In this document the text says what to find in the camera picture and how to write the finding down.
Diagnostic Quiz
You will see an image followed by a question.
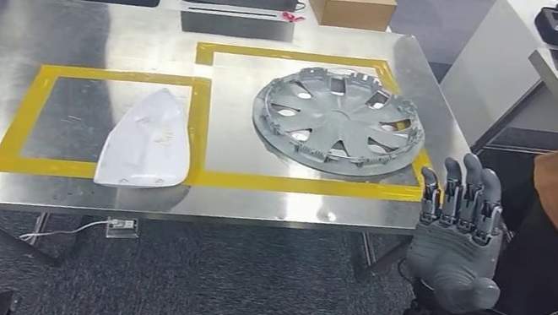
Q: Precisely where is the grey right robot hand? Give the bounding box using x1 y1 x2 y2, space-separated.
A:
396 145 524 315

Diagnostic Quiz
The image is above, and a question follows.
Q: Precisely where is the silver plastic hubcap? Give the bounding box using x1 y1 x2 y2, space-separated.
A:
242 55 436 191

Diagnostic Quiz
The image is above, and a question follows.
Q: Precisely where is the white plastic shell part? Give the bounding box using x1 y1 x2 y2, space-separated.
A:
92 78 203 201

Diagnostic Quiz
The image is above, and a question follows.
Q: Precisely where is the white panel desk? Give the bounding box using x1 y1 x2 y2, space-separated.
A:
431 0 558 166

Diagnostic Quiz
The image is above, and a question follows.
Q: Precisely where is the brown cardboard box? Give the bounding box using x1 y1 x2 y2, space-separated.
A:
304 0 398 39

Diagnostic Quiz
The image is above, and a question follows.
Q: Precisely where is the small red object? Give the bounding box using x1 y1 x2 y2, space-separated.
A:
279 10 307 25

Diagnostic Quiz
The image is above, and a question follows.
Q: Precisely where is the steel floor socket box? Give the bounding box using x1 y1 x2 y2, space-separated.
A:
104 214 142 243

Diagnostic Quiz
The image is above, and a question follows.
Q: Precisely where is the grey metal table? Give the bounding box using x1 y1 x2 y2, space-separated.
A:
0 0 490 315

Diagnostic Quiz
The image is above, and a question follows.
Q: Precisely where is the white floor cable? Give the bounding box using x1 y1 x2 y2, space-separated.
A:
18 204 112 257

